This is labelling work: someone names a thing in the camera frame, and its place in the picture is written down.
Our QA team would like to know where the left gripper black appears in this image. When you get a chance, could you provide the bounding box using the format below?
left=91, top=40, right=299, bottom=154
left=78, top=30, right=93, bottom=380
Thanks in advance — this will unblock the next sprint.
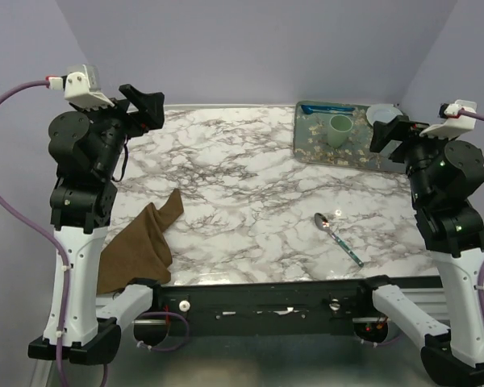
left=73, top=83, right=164, bottom=179

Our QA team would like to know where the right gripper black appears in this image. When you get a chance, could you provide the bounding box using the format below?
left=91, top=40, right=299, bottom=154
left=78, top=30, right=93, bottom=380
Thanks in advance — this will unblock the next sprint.
left=369, top=112, right=458, bottom=204

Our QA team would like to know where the brown cloth napkin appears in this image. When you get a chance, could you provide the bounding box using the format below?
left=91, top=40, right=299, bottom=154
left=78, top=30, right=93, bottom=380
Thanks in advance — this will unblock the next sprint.
left=97, top=189, right=184, bottom=294

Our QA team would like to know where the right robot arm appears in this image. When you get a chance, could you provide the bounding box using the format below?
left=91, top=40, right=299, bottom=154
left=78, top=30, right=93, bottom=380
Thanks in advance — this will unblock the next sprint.
left=354, top=116, right=484, bottom=386

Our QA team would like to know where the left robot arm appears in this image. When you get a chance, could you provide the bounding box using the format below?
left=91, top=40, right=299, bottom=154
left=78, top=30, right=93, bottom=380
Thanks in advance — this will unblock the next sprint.
left=28, top=84, right=165, bottom=365

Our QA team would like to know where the small white plate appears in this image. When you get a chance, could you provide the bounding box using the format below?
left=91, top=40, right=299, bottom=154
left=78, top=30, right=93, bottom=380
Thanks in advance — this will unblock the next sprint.
left=366, top=104, right=403, bottom=127

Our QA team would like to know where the light green cup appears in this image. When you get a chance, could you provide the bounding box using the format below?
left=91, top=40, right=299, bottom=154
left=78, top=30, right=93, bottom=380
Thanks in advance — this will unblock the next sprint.
left=327, top=115, right=353, bottom=148

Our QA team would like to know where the blue plastic utensil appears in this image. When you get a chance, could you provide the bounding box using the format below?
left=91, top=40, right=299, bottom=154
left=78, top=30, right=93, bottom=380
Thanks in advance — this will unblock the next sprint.
left=300, top=104, right=355, bottom=115

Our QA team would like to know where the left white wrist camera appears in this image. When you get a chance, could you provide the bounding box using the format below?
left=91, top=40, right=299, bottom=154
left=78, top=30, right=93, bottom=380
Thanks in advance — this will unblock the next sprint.
left=45, top=64, right=114, bottom=110

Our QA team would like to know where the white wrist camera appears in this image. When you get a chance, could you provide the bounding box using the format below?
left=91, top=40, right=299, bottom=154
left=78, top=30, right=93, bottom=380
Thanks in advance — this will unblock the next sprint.
left=419, top=99, right=477, bottom=140
left=45, top=64, right=114, bottom=110

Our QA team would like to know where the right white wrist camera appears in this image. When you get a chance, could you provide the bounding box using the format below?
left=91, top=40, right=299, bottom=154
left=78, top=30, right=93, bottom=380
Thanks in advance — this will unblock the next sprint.
left=419, top=99, right=477, bottom=140

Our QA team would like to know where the spoon with teal handle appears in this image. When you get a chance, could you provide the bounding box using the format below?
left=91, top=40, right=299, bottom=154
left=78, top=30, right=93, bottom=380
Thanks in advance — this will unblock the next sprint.
left=314, top=213, right=364, bottom=268

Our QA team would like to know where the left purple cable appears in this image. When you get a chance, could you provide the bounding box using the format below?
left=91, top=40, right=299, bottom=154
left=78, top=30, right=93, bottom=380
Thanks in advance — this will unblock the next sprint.
left=0, top=79, right=110, bottom=387

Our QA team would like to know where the aluminium extrusion frame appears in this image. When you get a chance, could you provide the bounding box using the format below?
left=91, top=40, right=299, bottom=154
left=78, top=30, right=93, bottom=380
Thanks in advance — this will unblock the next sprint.
left=353, top=288, right=450, bottom=323

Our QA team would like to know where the black mounting base rail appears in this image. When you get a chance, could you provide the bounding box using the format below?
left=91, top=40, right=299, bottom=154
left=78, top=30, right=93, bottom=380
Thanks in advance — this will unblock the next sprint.
left=134, top=279, right=382, bottom=344

